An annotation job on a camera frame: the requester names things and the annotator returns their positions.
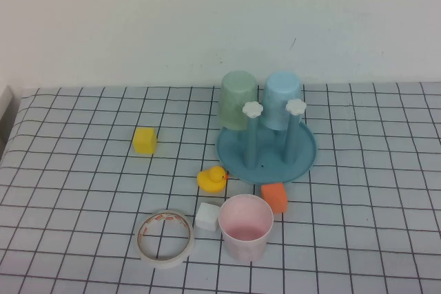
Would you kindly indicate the pink plastic cup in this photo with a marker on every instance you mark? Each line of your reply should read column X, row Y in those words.
column 241, row 249

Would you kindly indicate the green plastic cup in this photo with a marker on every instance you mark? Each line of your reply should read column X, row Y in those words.
column 234, row 101

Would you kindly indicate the blue cup stand with posts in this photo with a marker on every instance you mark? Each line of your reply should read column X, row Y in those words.
column 268, row 161

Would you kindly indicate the light blue plastic cup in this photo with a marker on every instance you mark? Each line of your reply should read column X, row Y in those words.
column 279, row 101

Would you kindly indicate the yellow rubber duck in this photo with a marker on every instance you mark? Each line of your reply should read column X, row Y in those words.
column 210, row 180

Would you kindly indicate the yellow foam cube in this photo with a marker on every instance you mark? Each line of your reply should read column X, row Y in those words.
column 144, row 140

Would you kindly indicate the orange foam cube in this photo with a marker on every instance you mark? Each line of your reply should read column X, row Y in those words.
column 274, row 199

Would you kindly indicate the white foam cube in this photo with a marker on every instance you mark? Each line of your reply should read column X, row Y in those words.
column 206, row 218

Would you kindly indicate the white tape roll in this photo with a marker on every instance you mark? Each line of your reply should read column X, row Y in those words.
column 165, row 262

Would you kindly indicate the white black checked tablecloth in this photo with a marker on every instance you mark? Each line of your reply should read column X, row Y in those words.
column 344, row 204

